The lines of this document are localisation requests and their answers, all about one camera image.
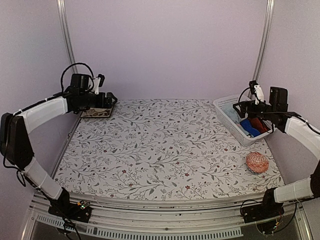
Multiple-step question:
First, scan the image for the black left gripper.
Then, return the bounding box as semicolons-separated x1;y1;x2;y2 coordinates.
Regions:
80;91;118;108

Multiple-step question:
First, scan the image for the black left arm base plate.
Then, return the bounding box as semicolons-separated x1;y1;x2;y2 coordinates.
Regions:
48;200;93;223

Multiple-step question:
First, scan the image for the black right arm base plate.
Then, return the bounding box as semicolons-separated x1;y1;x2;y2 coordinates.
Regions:
240;203;285;223

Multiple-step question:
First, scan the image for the black left camera cable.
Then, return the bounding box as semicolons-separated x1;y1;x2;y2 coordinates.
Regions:
59;62;106;96

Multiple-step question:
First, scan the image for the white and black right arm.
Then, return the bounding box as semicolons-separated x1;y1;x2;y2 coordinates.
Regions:
233;100;320;218

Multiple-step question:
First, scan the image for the aluminium front rail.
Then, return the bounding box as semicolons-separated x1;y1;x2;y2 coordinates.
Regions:
21;192;313;240

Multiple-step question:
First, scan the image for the floral dark-rimmed tray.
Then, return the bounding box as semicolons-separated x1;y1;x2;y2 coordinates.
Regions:
79;103;116;119

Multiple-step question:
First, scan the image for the white perforated plastic basket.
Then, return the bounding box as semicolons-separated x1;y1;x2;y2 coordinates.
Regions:
213;94;273;147

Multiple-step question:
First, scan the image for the black right camera cable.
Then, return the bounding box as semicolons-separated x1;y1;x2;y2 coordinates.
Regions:
237;79;276;135

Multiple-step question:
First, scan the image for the aluminium frame post right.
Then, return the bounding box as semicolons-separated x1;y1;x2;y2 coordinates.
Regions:
252;0;275;82

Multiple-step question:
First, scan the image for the blue object in basket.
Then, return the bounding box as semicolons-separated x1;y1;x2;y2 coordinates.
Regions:
239;118;261;138

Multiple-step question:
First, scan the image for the aluminium frame post left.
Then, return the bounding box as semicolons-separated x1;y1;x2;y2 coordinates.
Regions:
56;0;76;65

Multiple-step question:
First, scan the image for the light blue towel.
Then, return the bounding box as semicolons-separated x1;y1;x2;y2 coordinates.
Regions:
222;103;241;124

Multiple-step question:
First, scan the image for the dark red towel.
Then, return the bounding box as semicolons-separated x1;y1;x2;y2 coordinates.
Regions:
249;117;270;134

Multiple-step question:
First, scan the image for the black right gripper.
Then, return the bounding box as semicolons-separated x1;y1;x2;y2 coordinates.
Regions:
234;100;277;121

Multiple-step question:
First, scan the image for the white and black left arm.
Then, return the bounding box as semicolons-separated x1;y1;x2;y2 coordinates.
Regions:
0;90;118;217

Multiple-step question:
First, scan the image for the black camera cable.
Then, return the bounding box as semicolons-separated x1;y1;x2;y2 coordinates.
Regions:
237;79;276;135
59;62;106;96

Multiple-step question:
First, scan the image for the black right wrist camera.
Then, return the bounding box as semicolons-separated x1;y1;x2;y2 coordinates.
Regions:
269;86;288;111

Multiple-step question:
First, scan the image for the aluminium frame post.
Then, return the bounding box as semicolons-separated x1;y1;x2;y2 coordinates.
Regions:
252;0;275;82
56;0;76;65

